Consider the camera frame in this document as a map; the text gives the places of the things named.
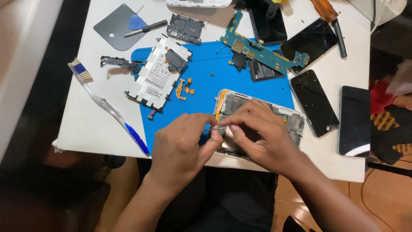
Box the black phone with dark screen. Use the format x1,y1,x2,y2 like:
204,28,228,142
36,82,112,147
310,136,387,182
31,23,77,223
247,0,288,45

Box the glossy black phone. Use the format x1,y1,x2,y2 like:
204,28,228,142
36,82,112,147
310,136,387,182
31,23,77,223
338,85,371,159

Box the yellow bristle brush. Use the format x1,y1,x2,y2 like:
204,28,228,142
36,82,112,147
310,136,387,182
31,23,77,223
278,0,294,17

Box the black plastic inner cover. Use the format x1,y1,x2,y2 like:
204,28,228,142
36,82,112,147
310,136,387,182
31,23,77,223
166,13,206,45

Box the red black yellow cloth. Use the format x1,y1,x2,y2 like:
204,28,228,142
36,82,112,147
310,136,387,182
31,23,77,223
370,80,412,165

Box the blue triangular opening pick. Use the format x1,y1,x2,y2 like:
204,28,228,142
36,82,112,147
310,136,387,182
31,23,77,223
128,14,148,31

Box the white cabinet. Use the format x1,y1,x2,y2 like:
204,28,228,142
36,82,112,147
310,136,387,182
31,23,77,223
0,0,64,160

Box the clear plastic bag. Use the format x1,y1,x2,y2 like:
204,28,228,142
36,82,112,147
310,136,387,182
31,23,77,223
385,59,412,96

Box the cracked black phone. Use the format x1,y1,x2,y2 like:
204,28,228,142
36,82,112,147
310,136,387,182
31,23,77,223
289,69,340,139

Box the blue silicone repair mat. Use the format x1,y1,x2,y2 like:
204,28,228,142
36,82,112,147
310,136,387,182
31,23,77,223
130,39,295,156

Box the person's right hand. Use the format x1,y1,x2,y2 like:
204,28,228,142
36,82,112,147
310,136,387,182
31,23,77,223
220,99,309,176

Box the long orange flex cable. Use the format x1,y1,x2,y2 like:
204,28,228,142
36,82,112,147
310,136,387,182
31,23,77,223
175,78,187,101

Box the small black phone battery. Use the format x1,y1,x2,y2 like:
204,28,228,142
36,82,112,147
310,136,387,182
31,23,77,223
247,58,286,82

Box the long black plastic bracket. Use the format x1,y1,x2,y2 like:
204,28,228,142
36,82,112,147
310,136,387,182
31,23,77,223
100,55,144,72

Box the opened silver tablet frame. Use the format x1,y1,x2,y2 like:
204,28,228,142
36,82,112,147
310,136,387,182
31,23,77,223
211,89,306,162

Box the thin black cable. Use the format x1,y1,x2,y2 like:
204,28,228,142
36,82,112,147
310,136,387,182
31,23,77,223
348,168,388,226

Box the black speaker module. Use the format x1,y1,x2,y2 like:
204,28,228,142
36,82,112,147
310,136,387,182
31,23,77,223
231,52,248,71

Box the scattered tiny screws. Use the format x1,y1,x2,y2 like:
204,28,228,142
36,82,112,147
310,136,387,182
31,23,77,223
202,45,233,76

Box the dark grey plastic opening card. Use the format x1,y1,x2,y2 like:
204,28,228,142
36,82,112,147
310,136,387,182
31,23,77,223
93,3,149,51

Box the black plastic spudger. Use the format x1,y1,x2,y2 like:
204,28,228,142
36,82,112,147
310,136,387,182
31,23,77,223
331,18,348,59

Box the small black-handled screwdriver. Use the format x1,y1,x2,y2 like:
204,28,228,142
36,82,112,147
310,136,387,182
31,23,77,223
124,20,169,38

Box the white tablet back cover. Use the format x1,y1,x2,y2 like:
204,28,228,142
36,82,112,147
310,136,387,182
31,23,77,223
165,0,233,8

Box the orange-handled tool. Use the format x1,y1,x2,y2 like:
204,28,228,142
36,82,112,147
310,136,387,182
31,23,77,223
309,0,339,23

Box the person's left hand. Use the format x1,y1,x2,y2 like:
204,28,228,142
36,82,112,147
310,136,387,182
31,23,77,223
151,113,224,194

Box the green circuit board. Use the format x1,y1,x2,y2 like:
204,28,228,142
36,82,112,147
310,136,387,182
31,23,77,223
220,10,310,75

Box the silver-edged black phone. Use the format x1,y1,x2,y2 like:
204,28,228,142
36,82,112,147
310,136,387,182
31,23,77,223
278,17,339,75

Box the clear blue toothbrush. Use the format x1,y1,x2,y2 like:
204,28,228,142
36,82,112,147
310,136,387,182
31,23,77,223
67,58,150,156

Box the person's dark trousers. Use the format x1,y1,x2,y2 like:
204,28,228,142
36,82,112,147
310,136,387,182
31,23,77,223
137,158,278,232

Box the white tablet battery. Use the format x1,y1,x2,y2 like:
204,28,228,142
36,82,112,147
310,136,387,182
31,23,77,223
124,34,193,120

